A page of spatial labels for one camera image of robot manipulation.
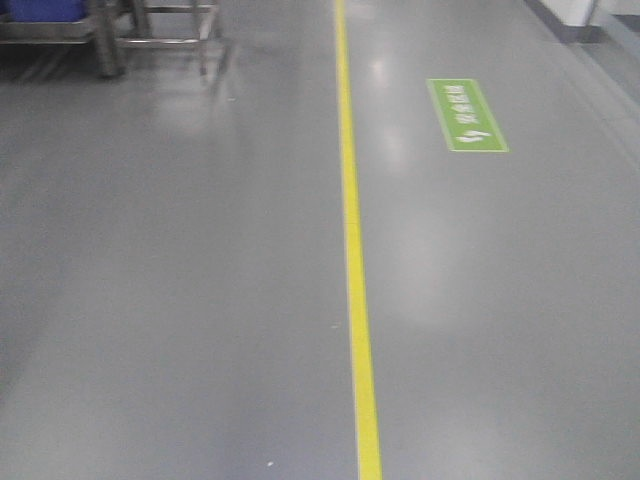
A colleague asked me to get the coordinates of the green floor sign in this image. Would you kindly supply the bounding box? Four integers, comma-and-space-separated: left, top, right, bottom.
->
426, 78, 510, 153

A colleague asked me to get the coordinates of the steel cart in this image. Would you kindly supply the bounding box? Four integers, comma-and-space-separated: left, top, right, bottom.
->
1, 0, 221, 78

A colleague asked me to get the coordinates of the blue crate on cart left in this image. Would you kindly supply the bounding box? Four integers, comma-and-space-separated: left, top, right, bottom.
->
1, 0, 87, 23

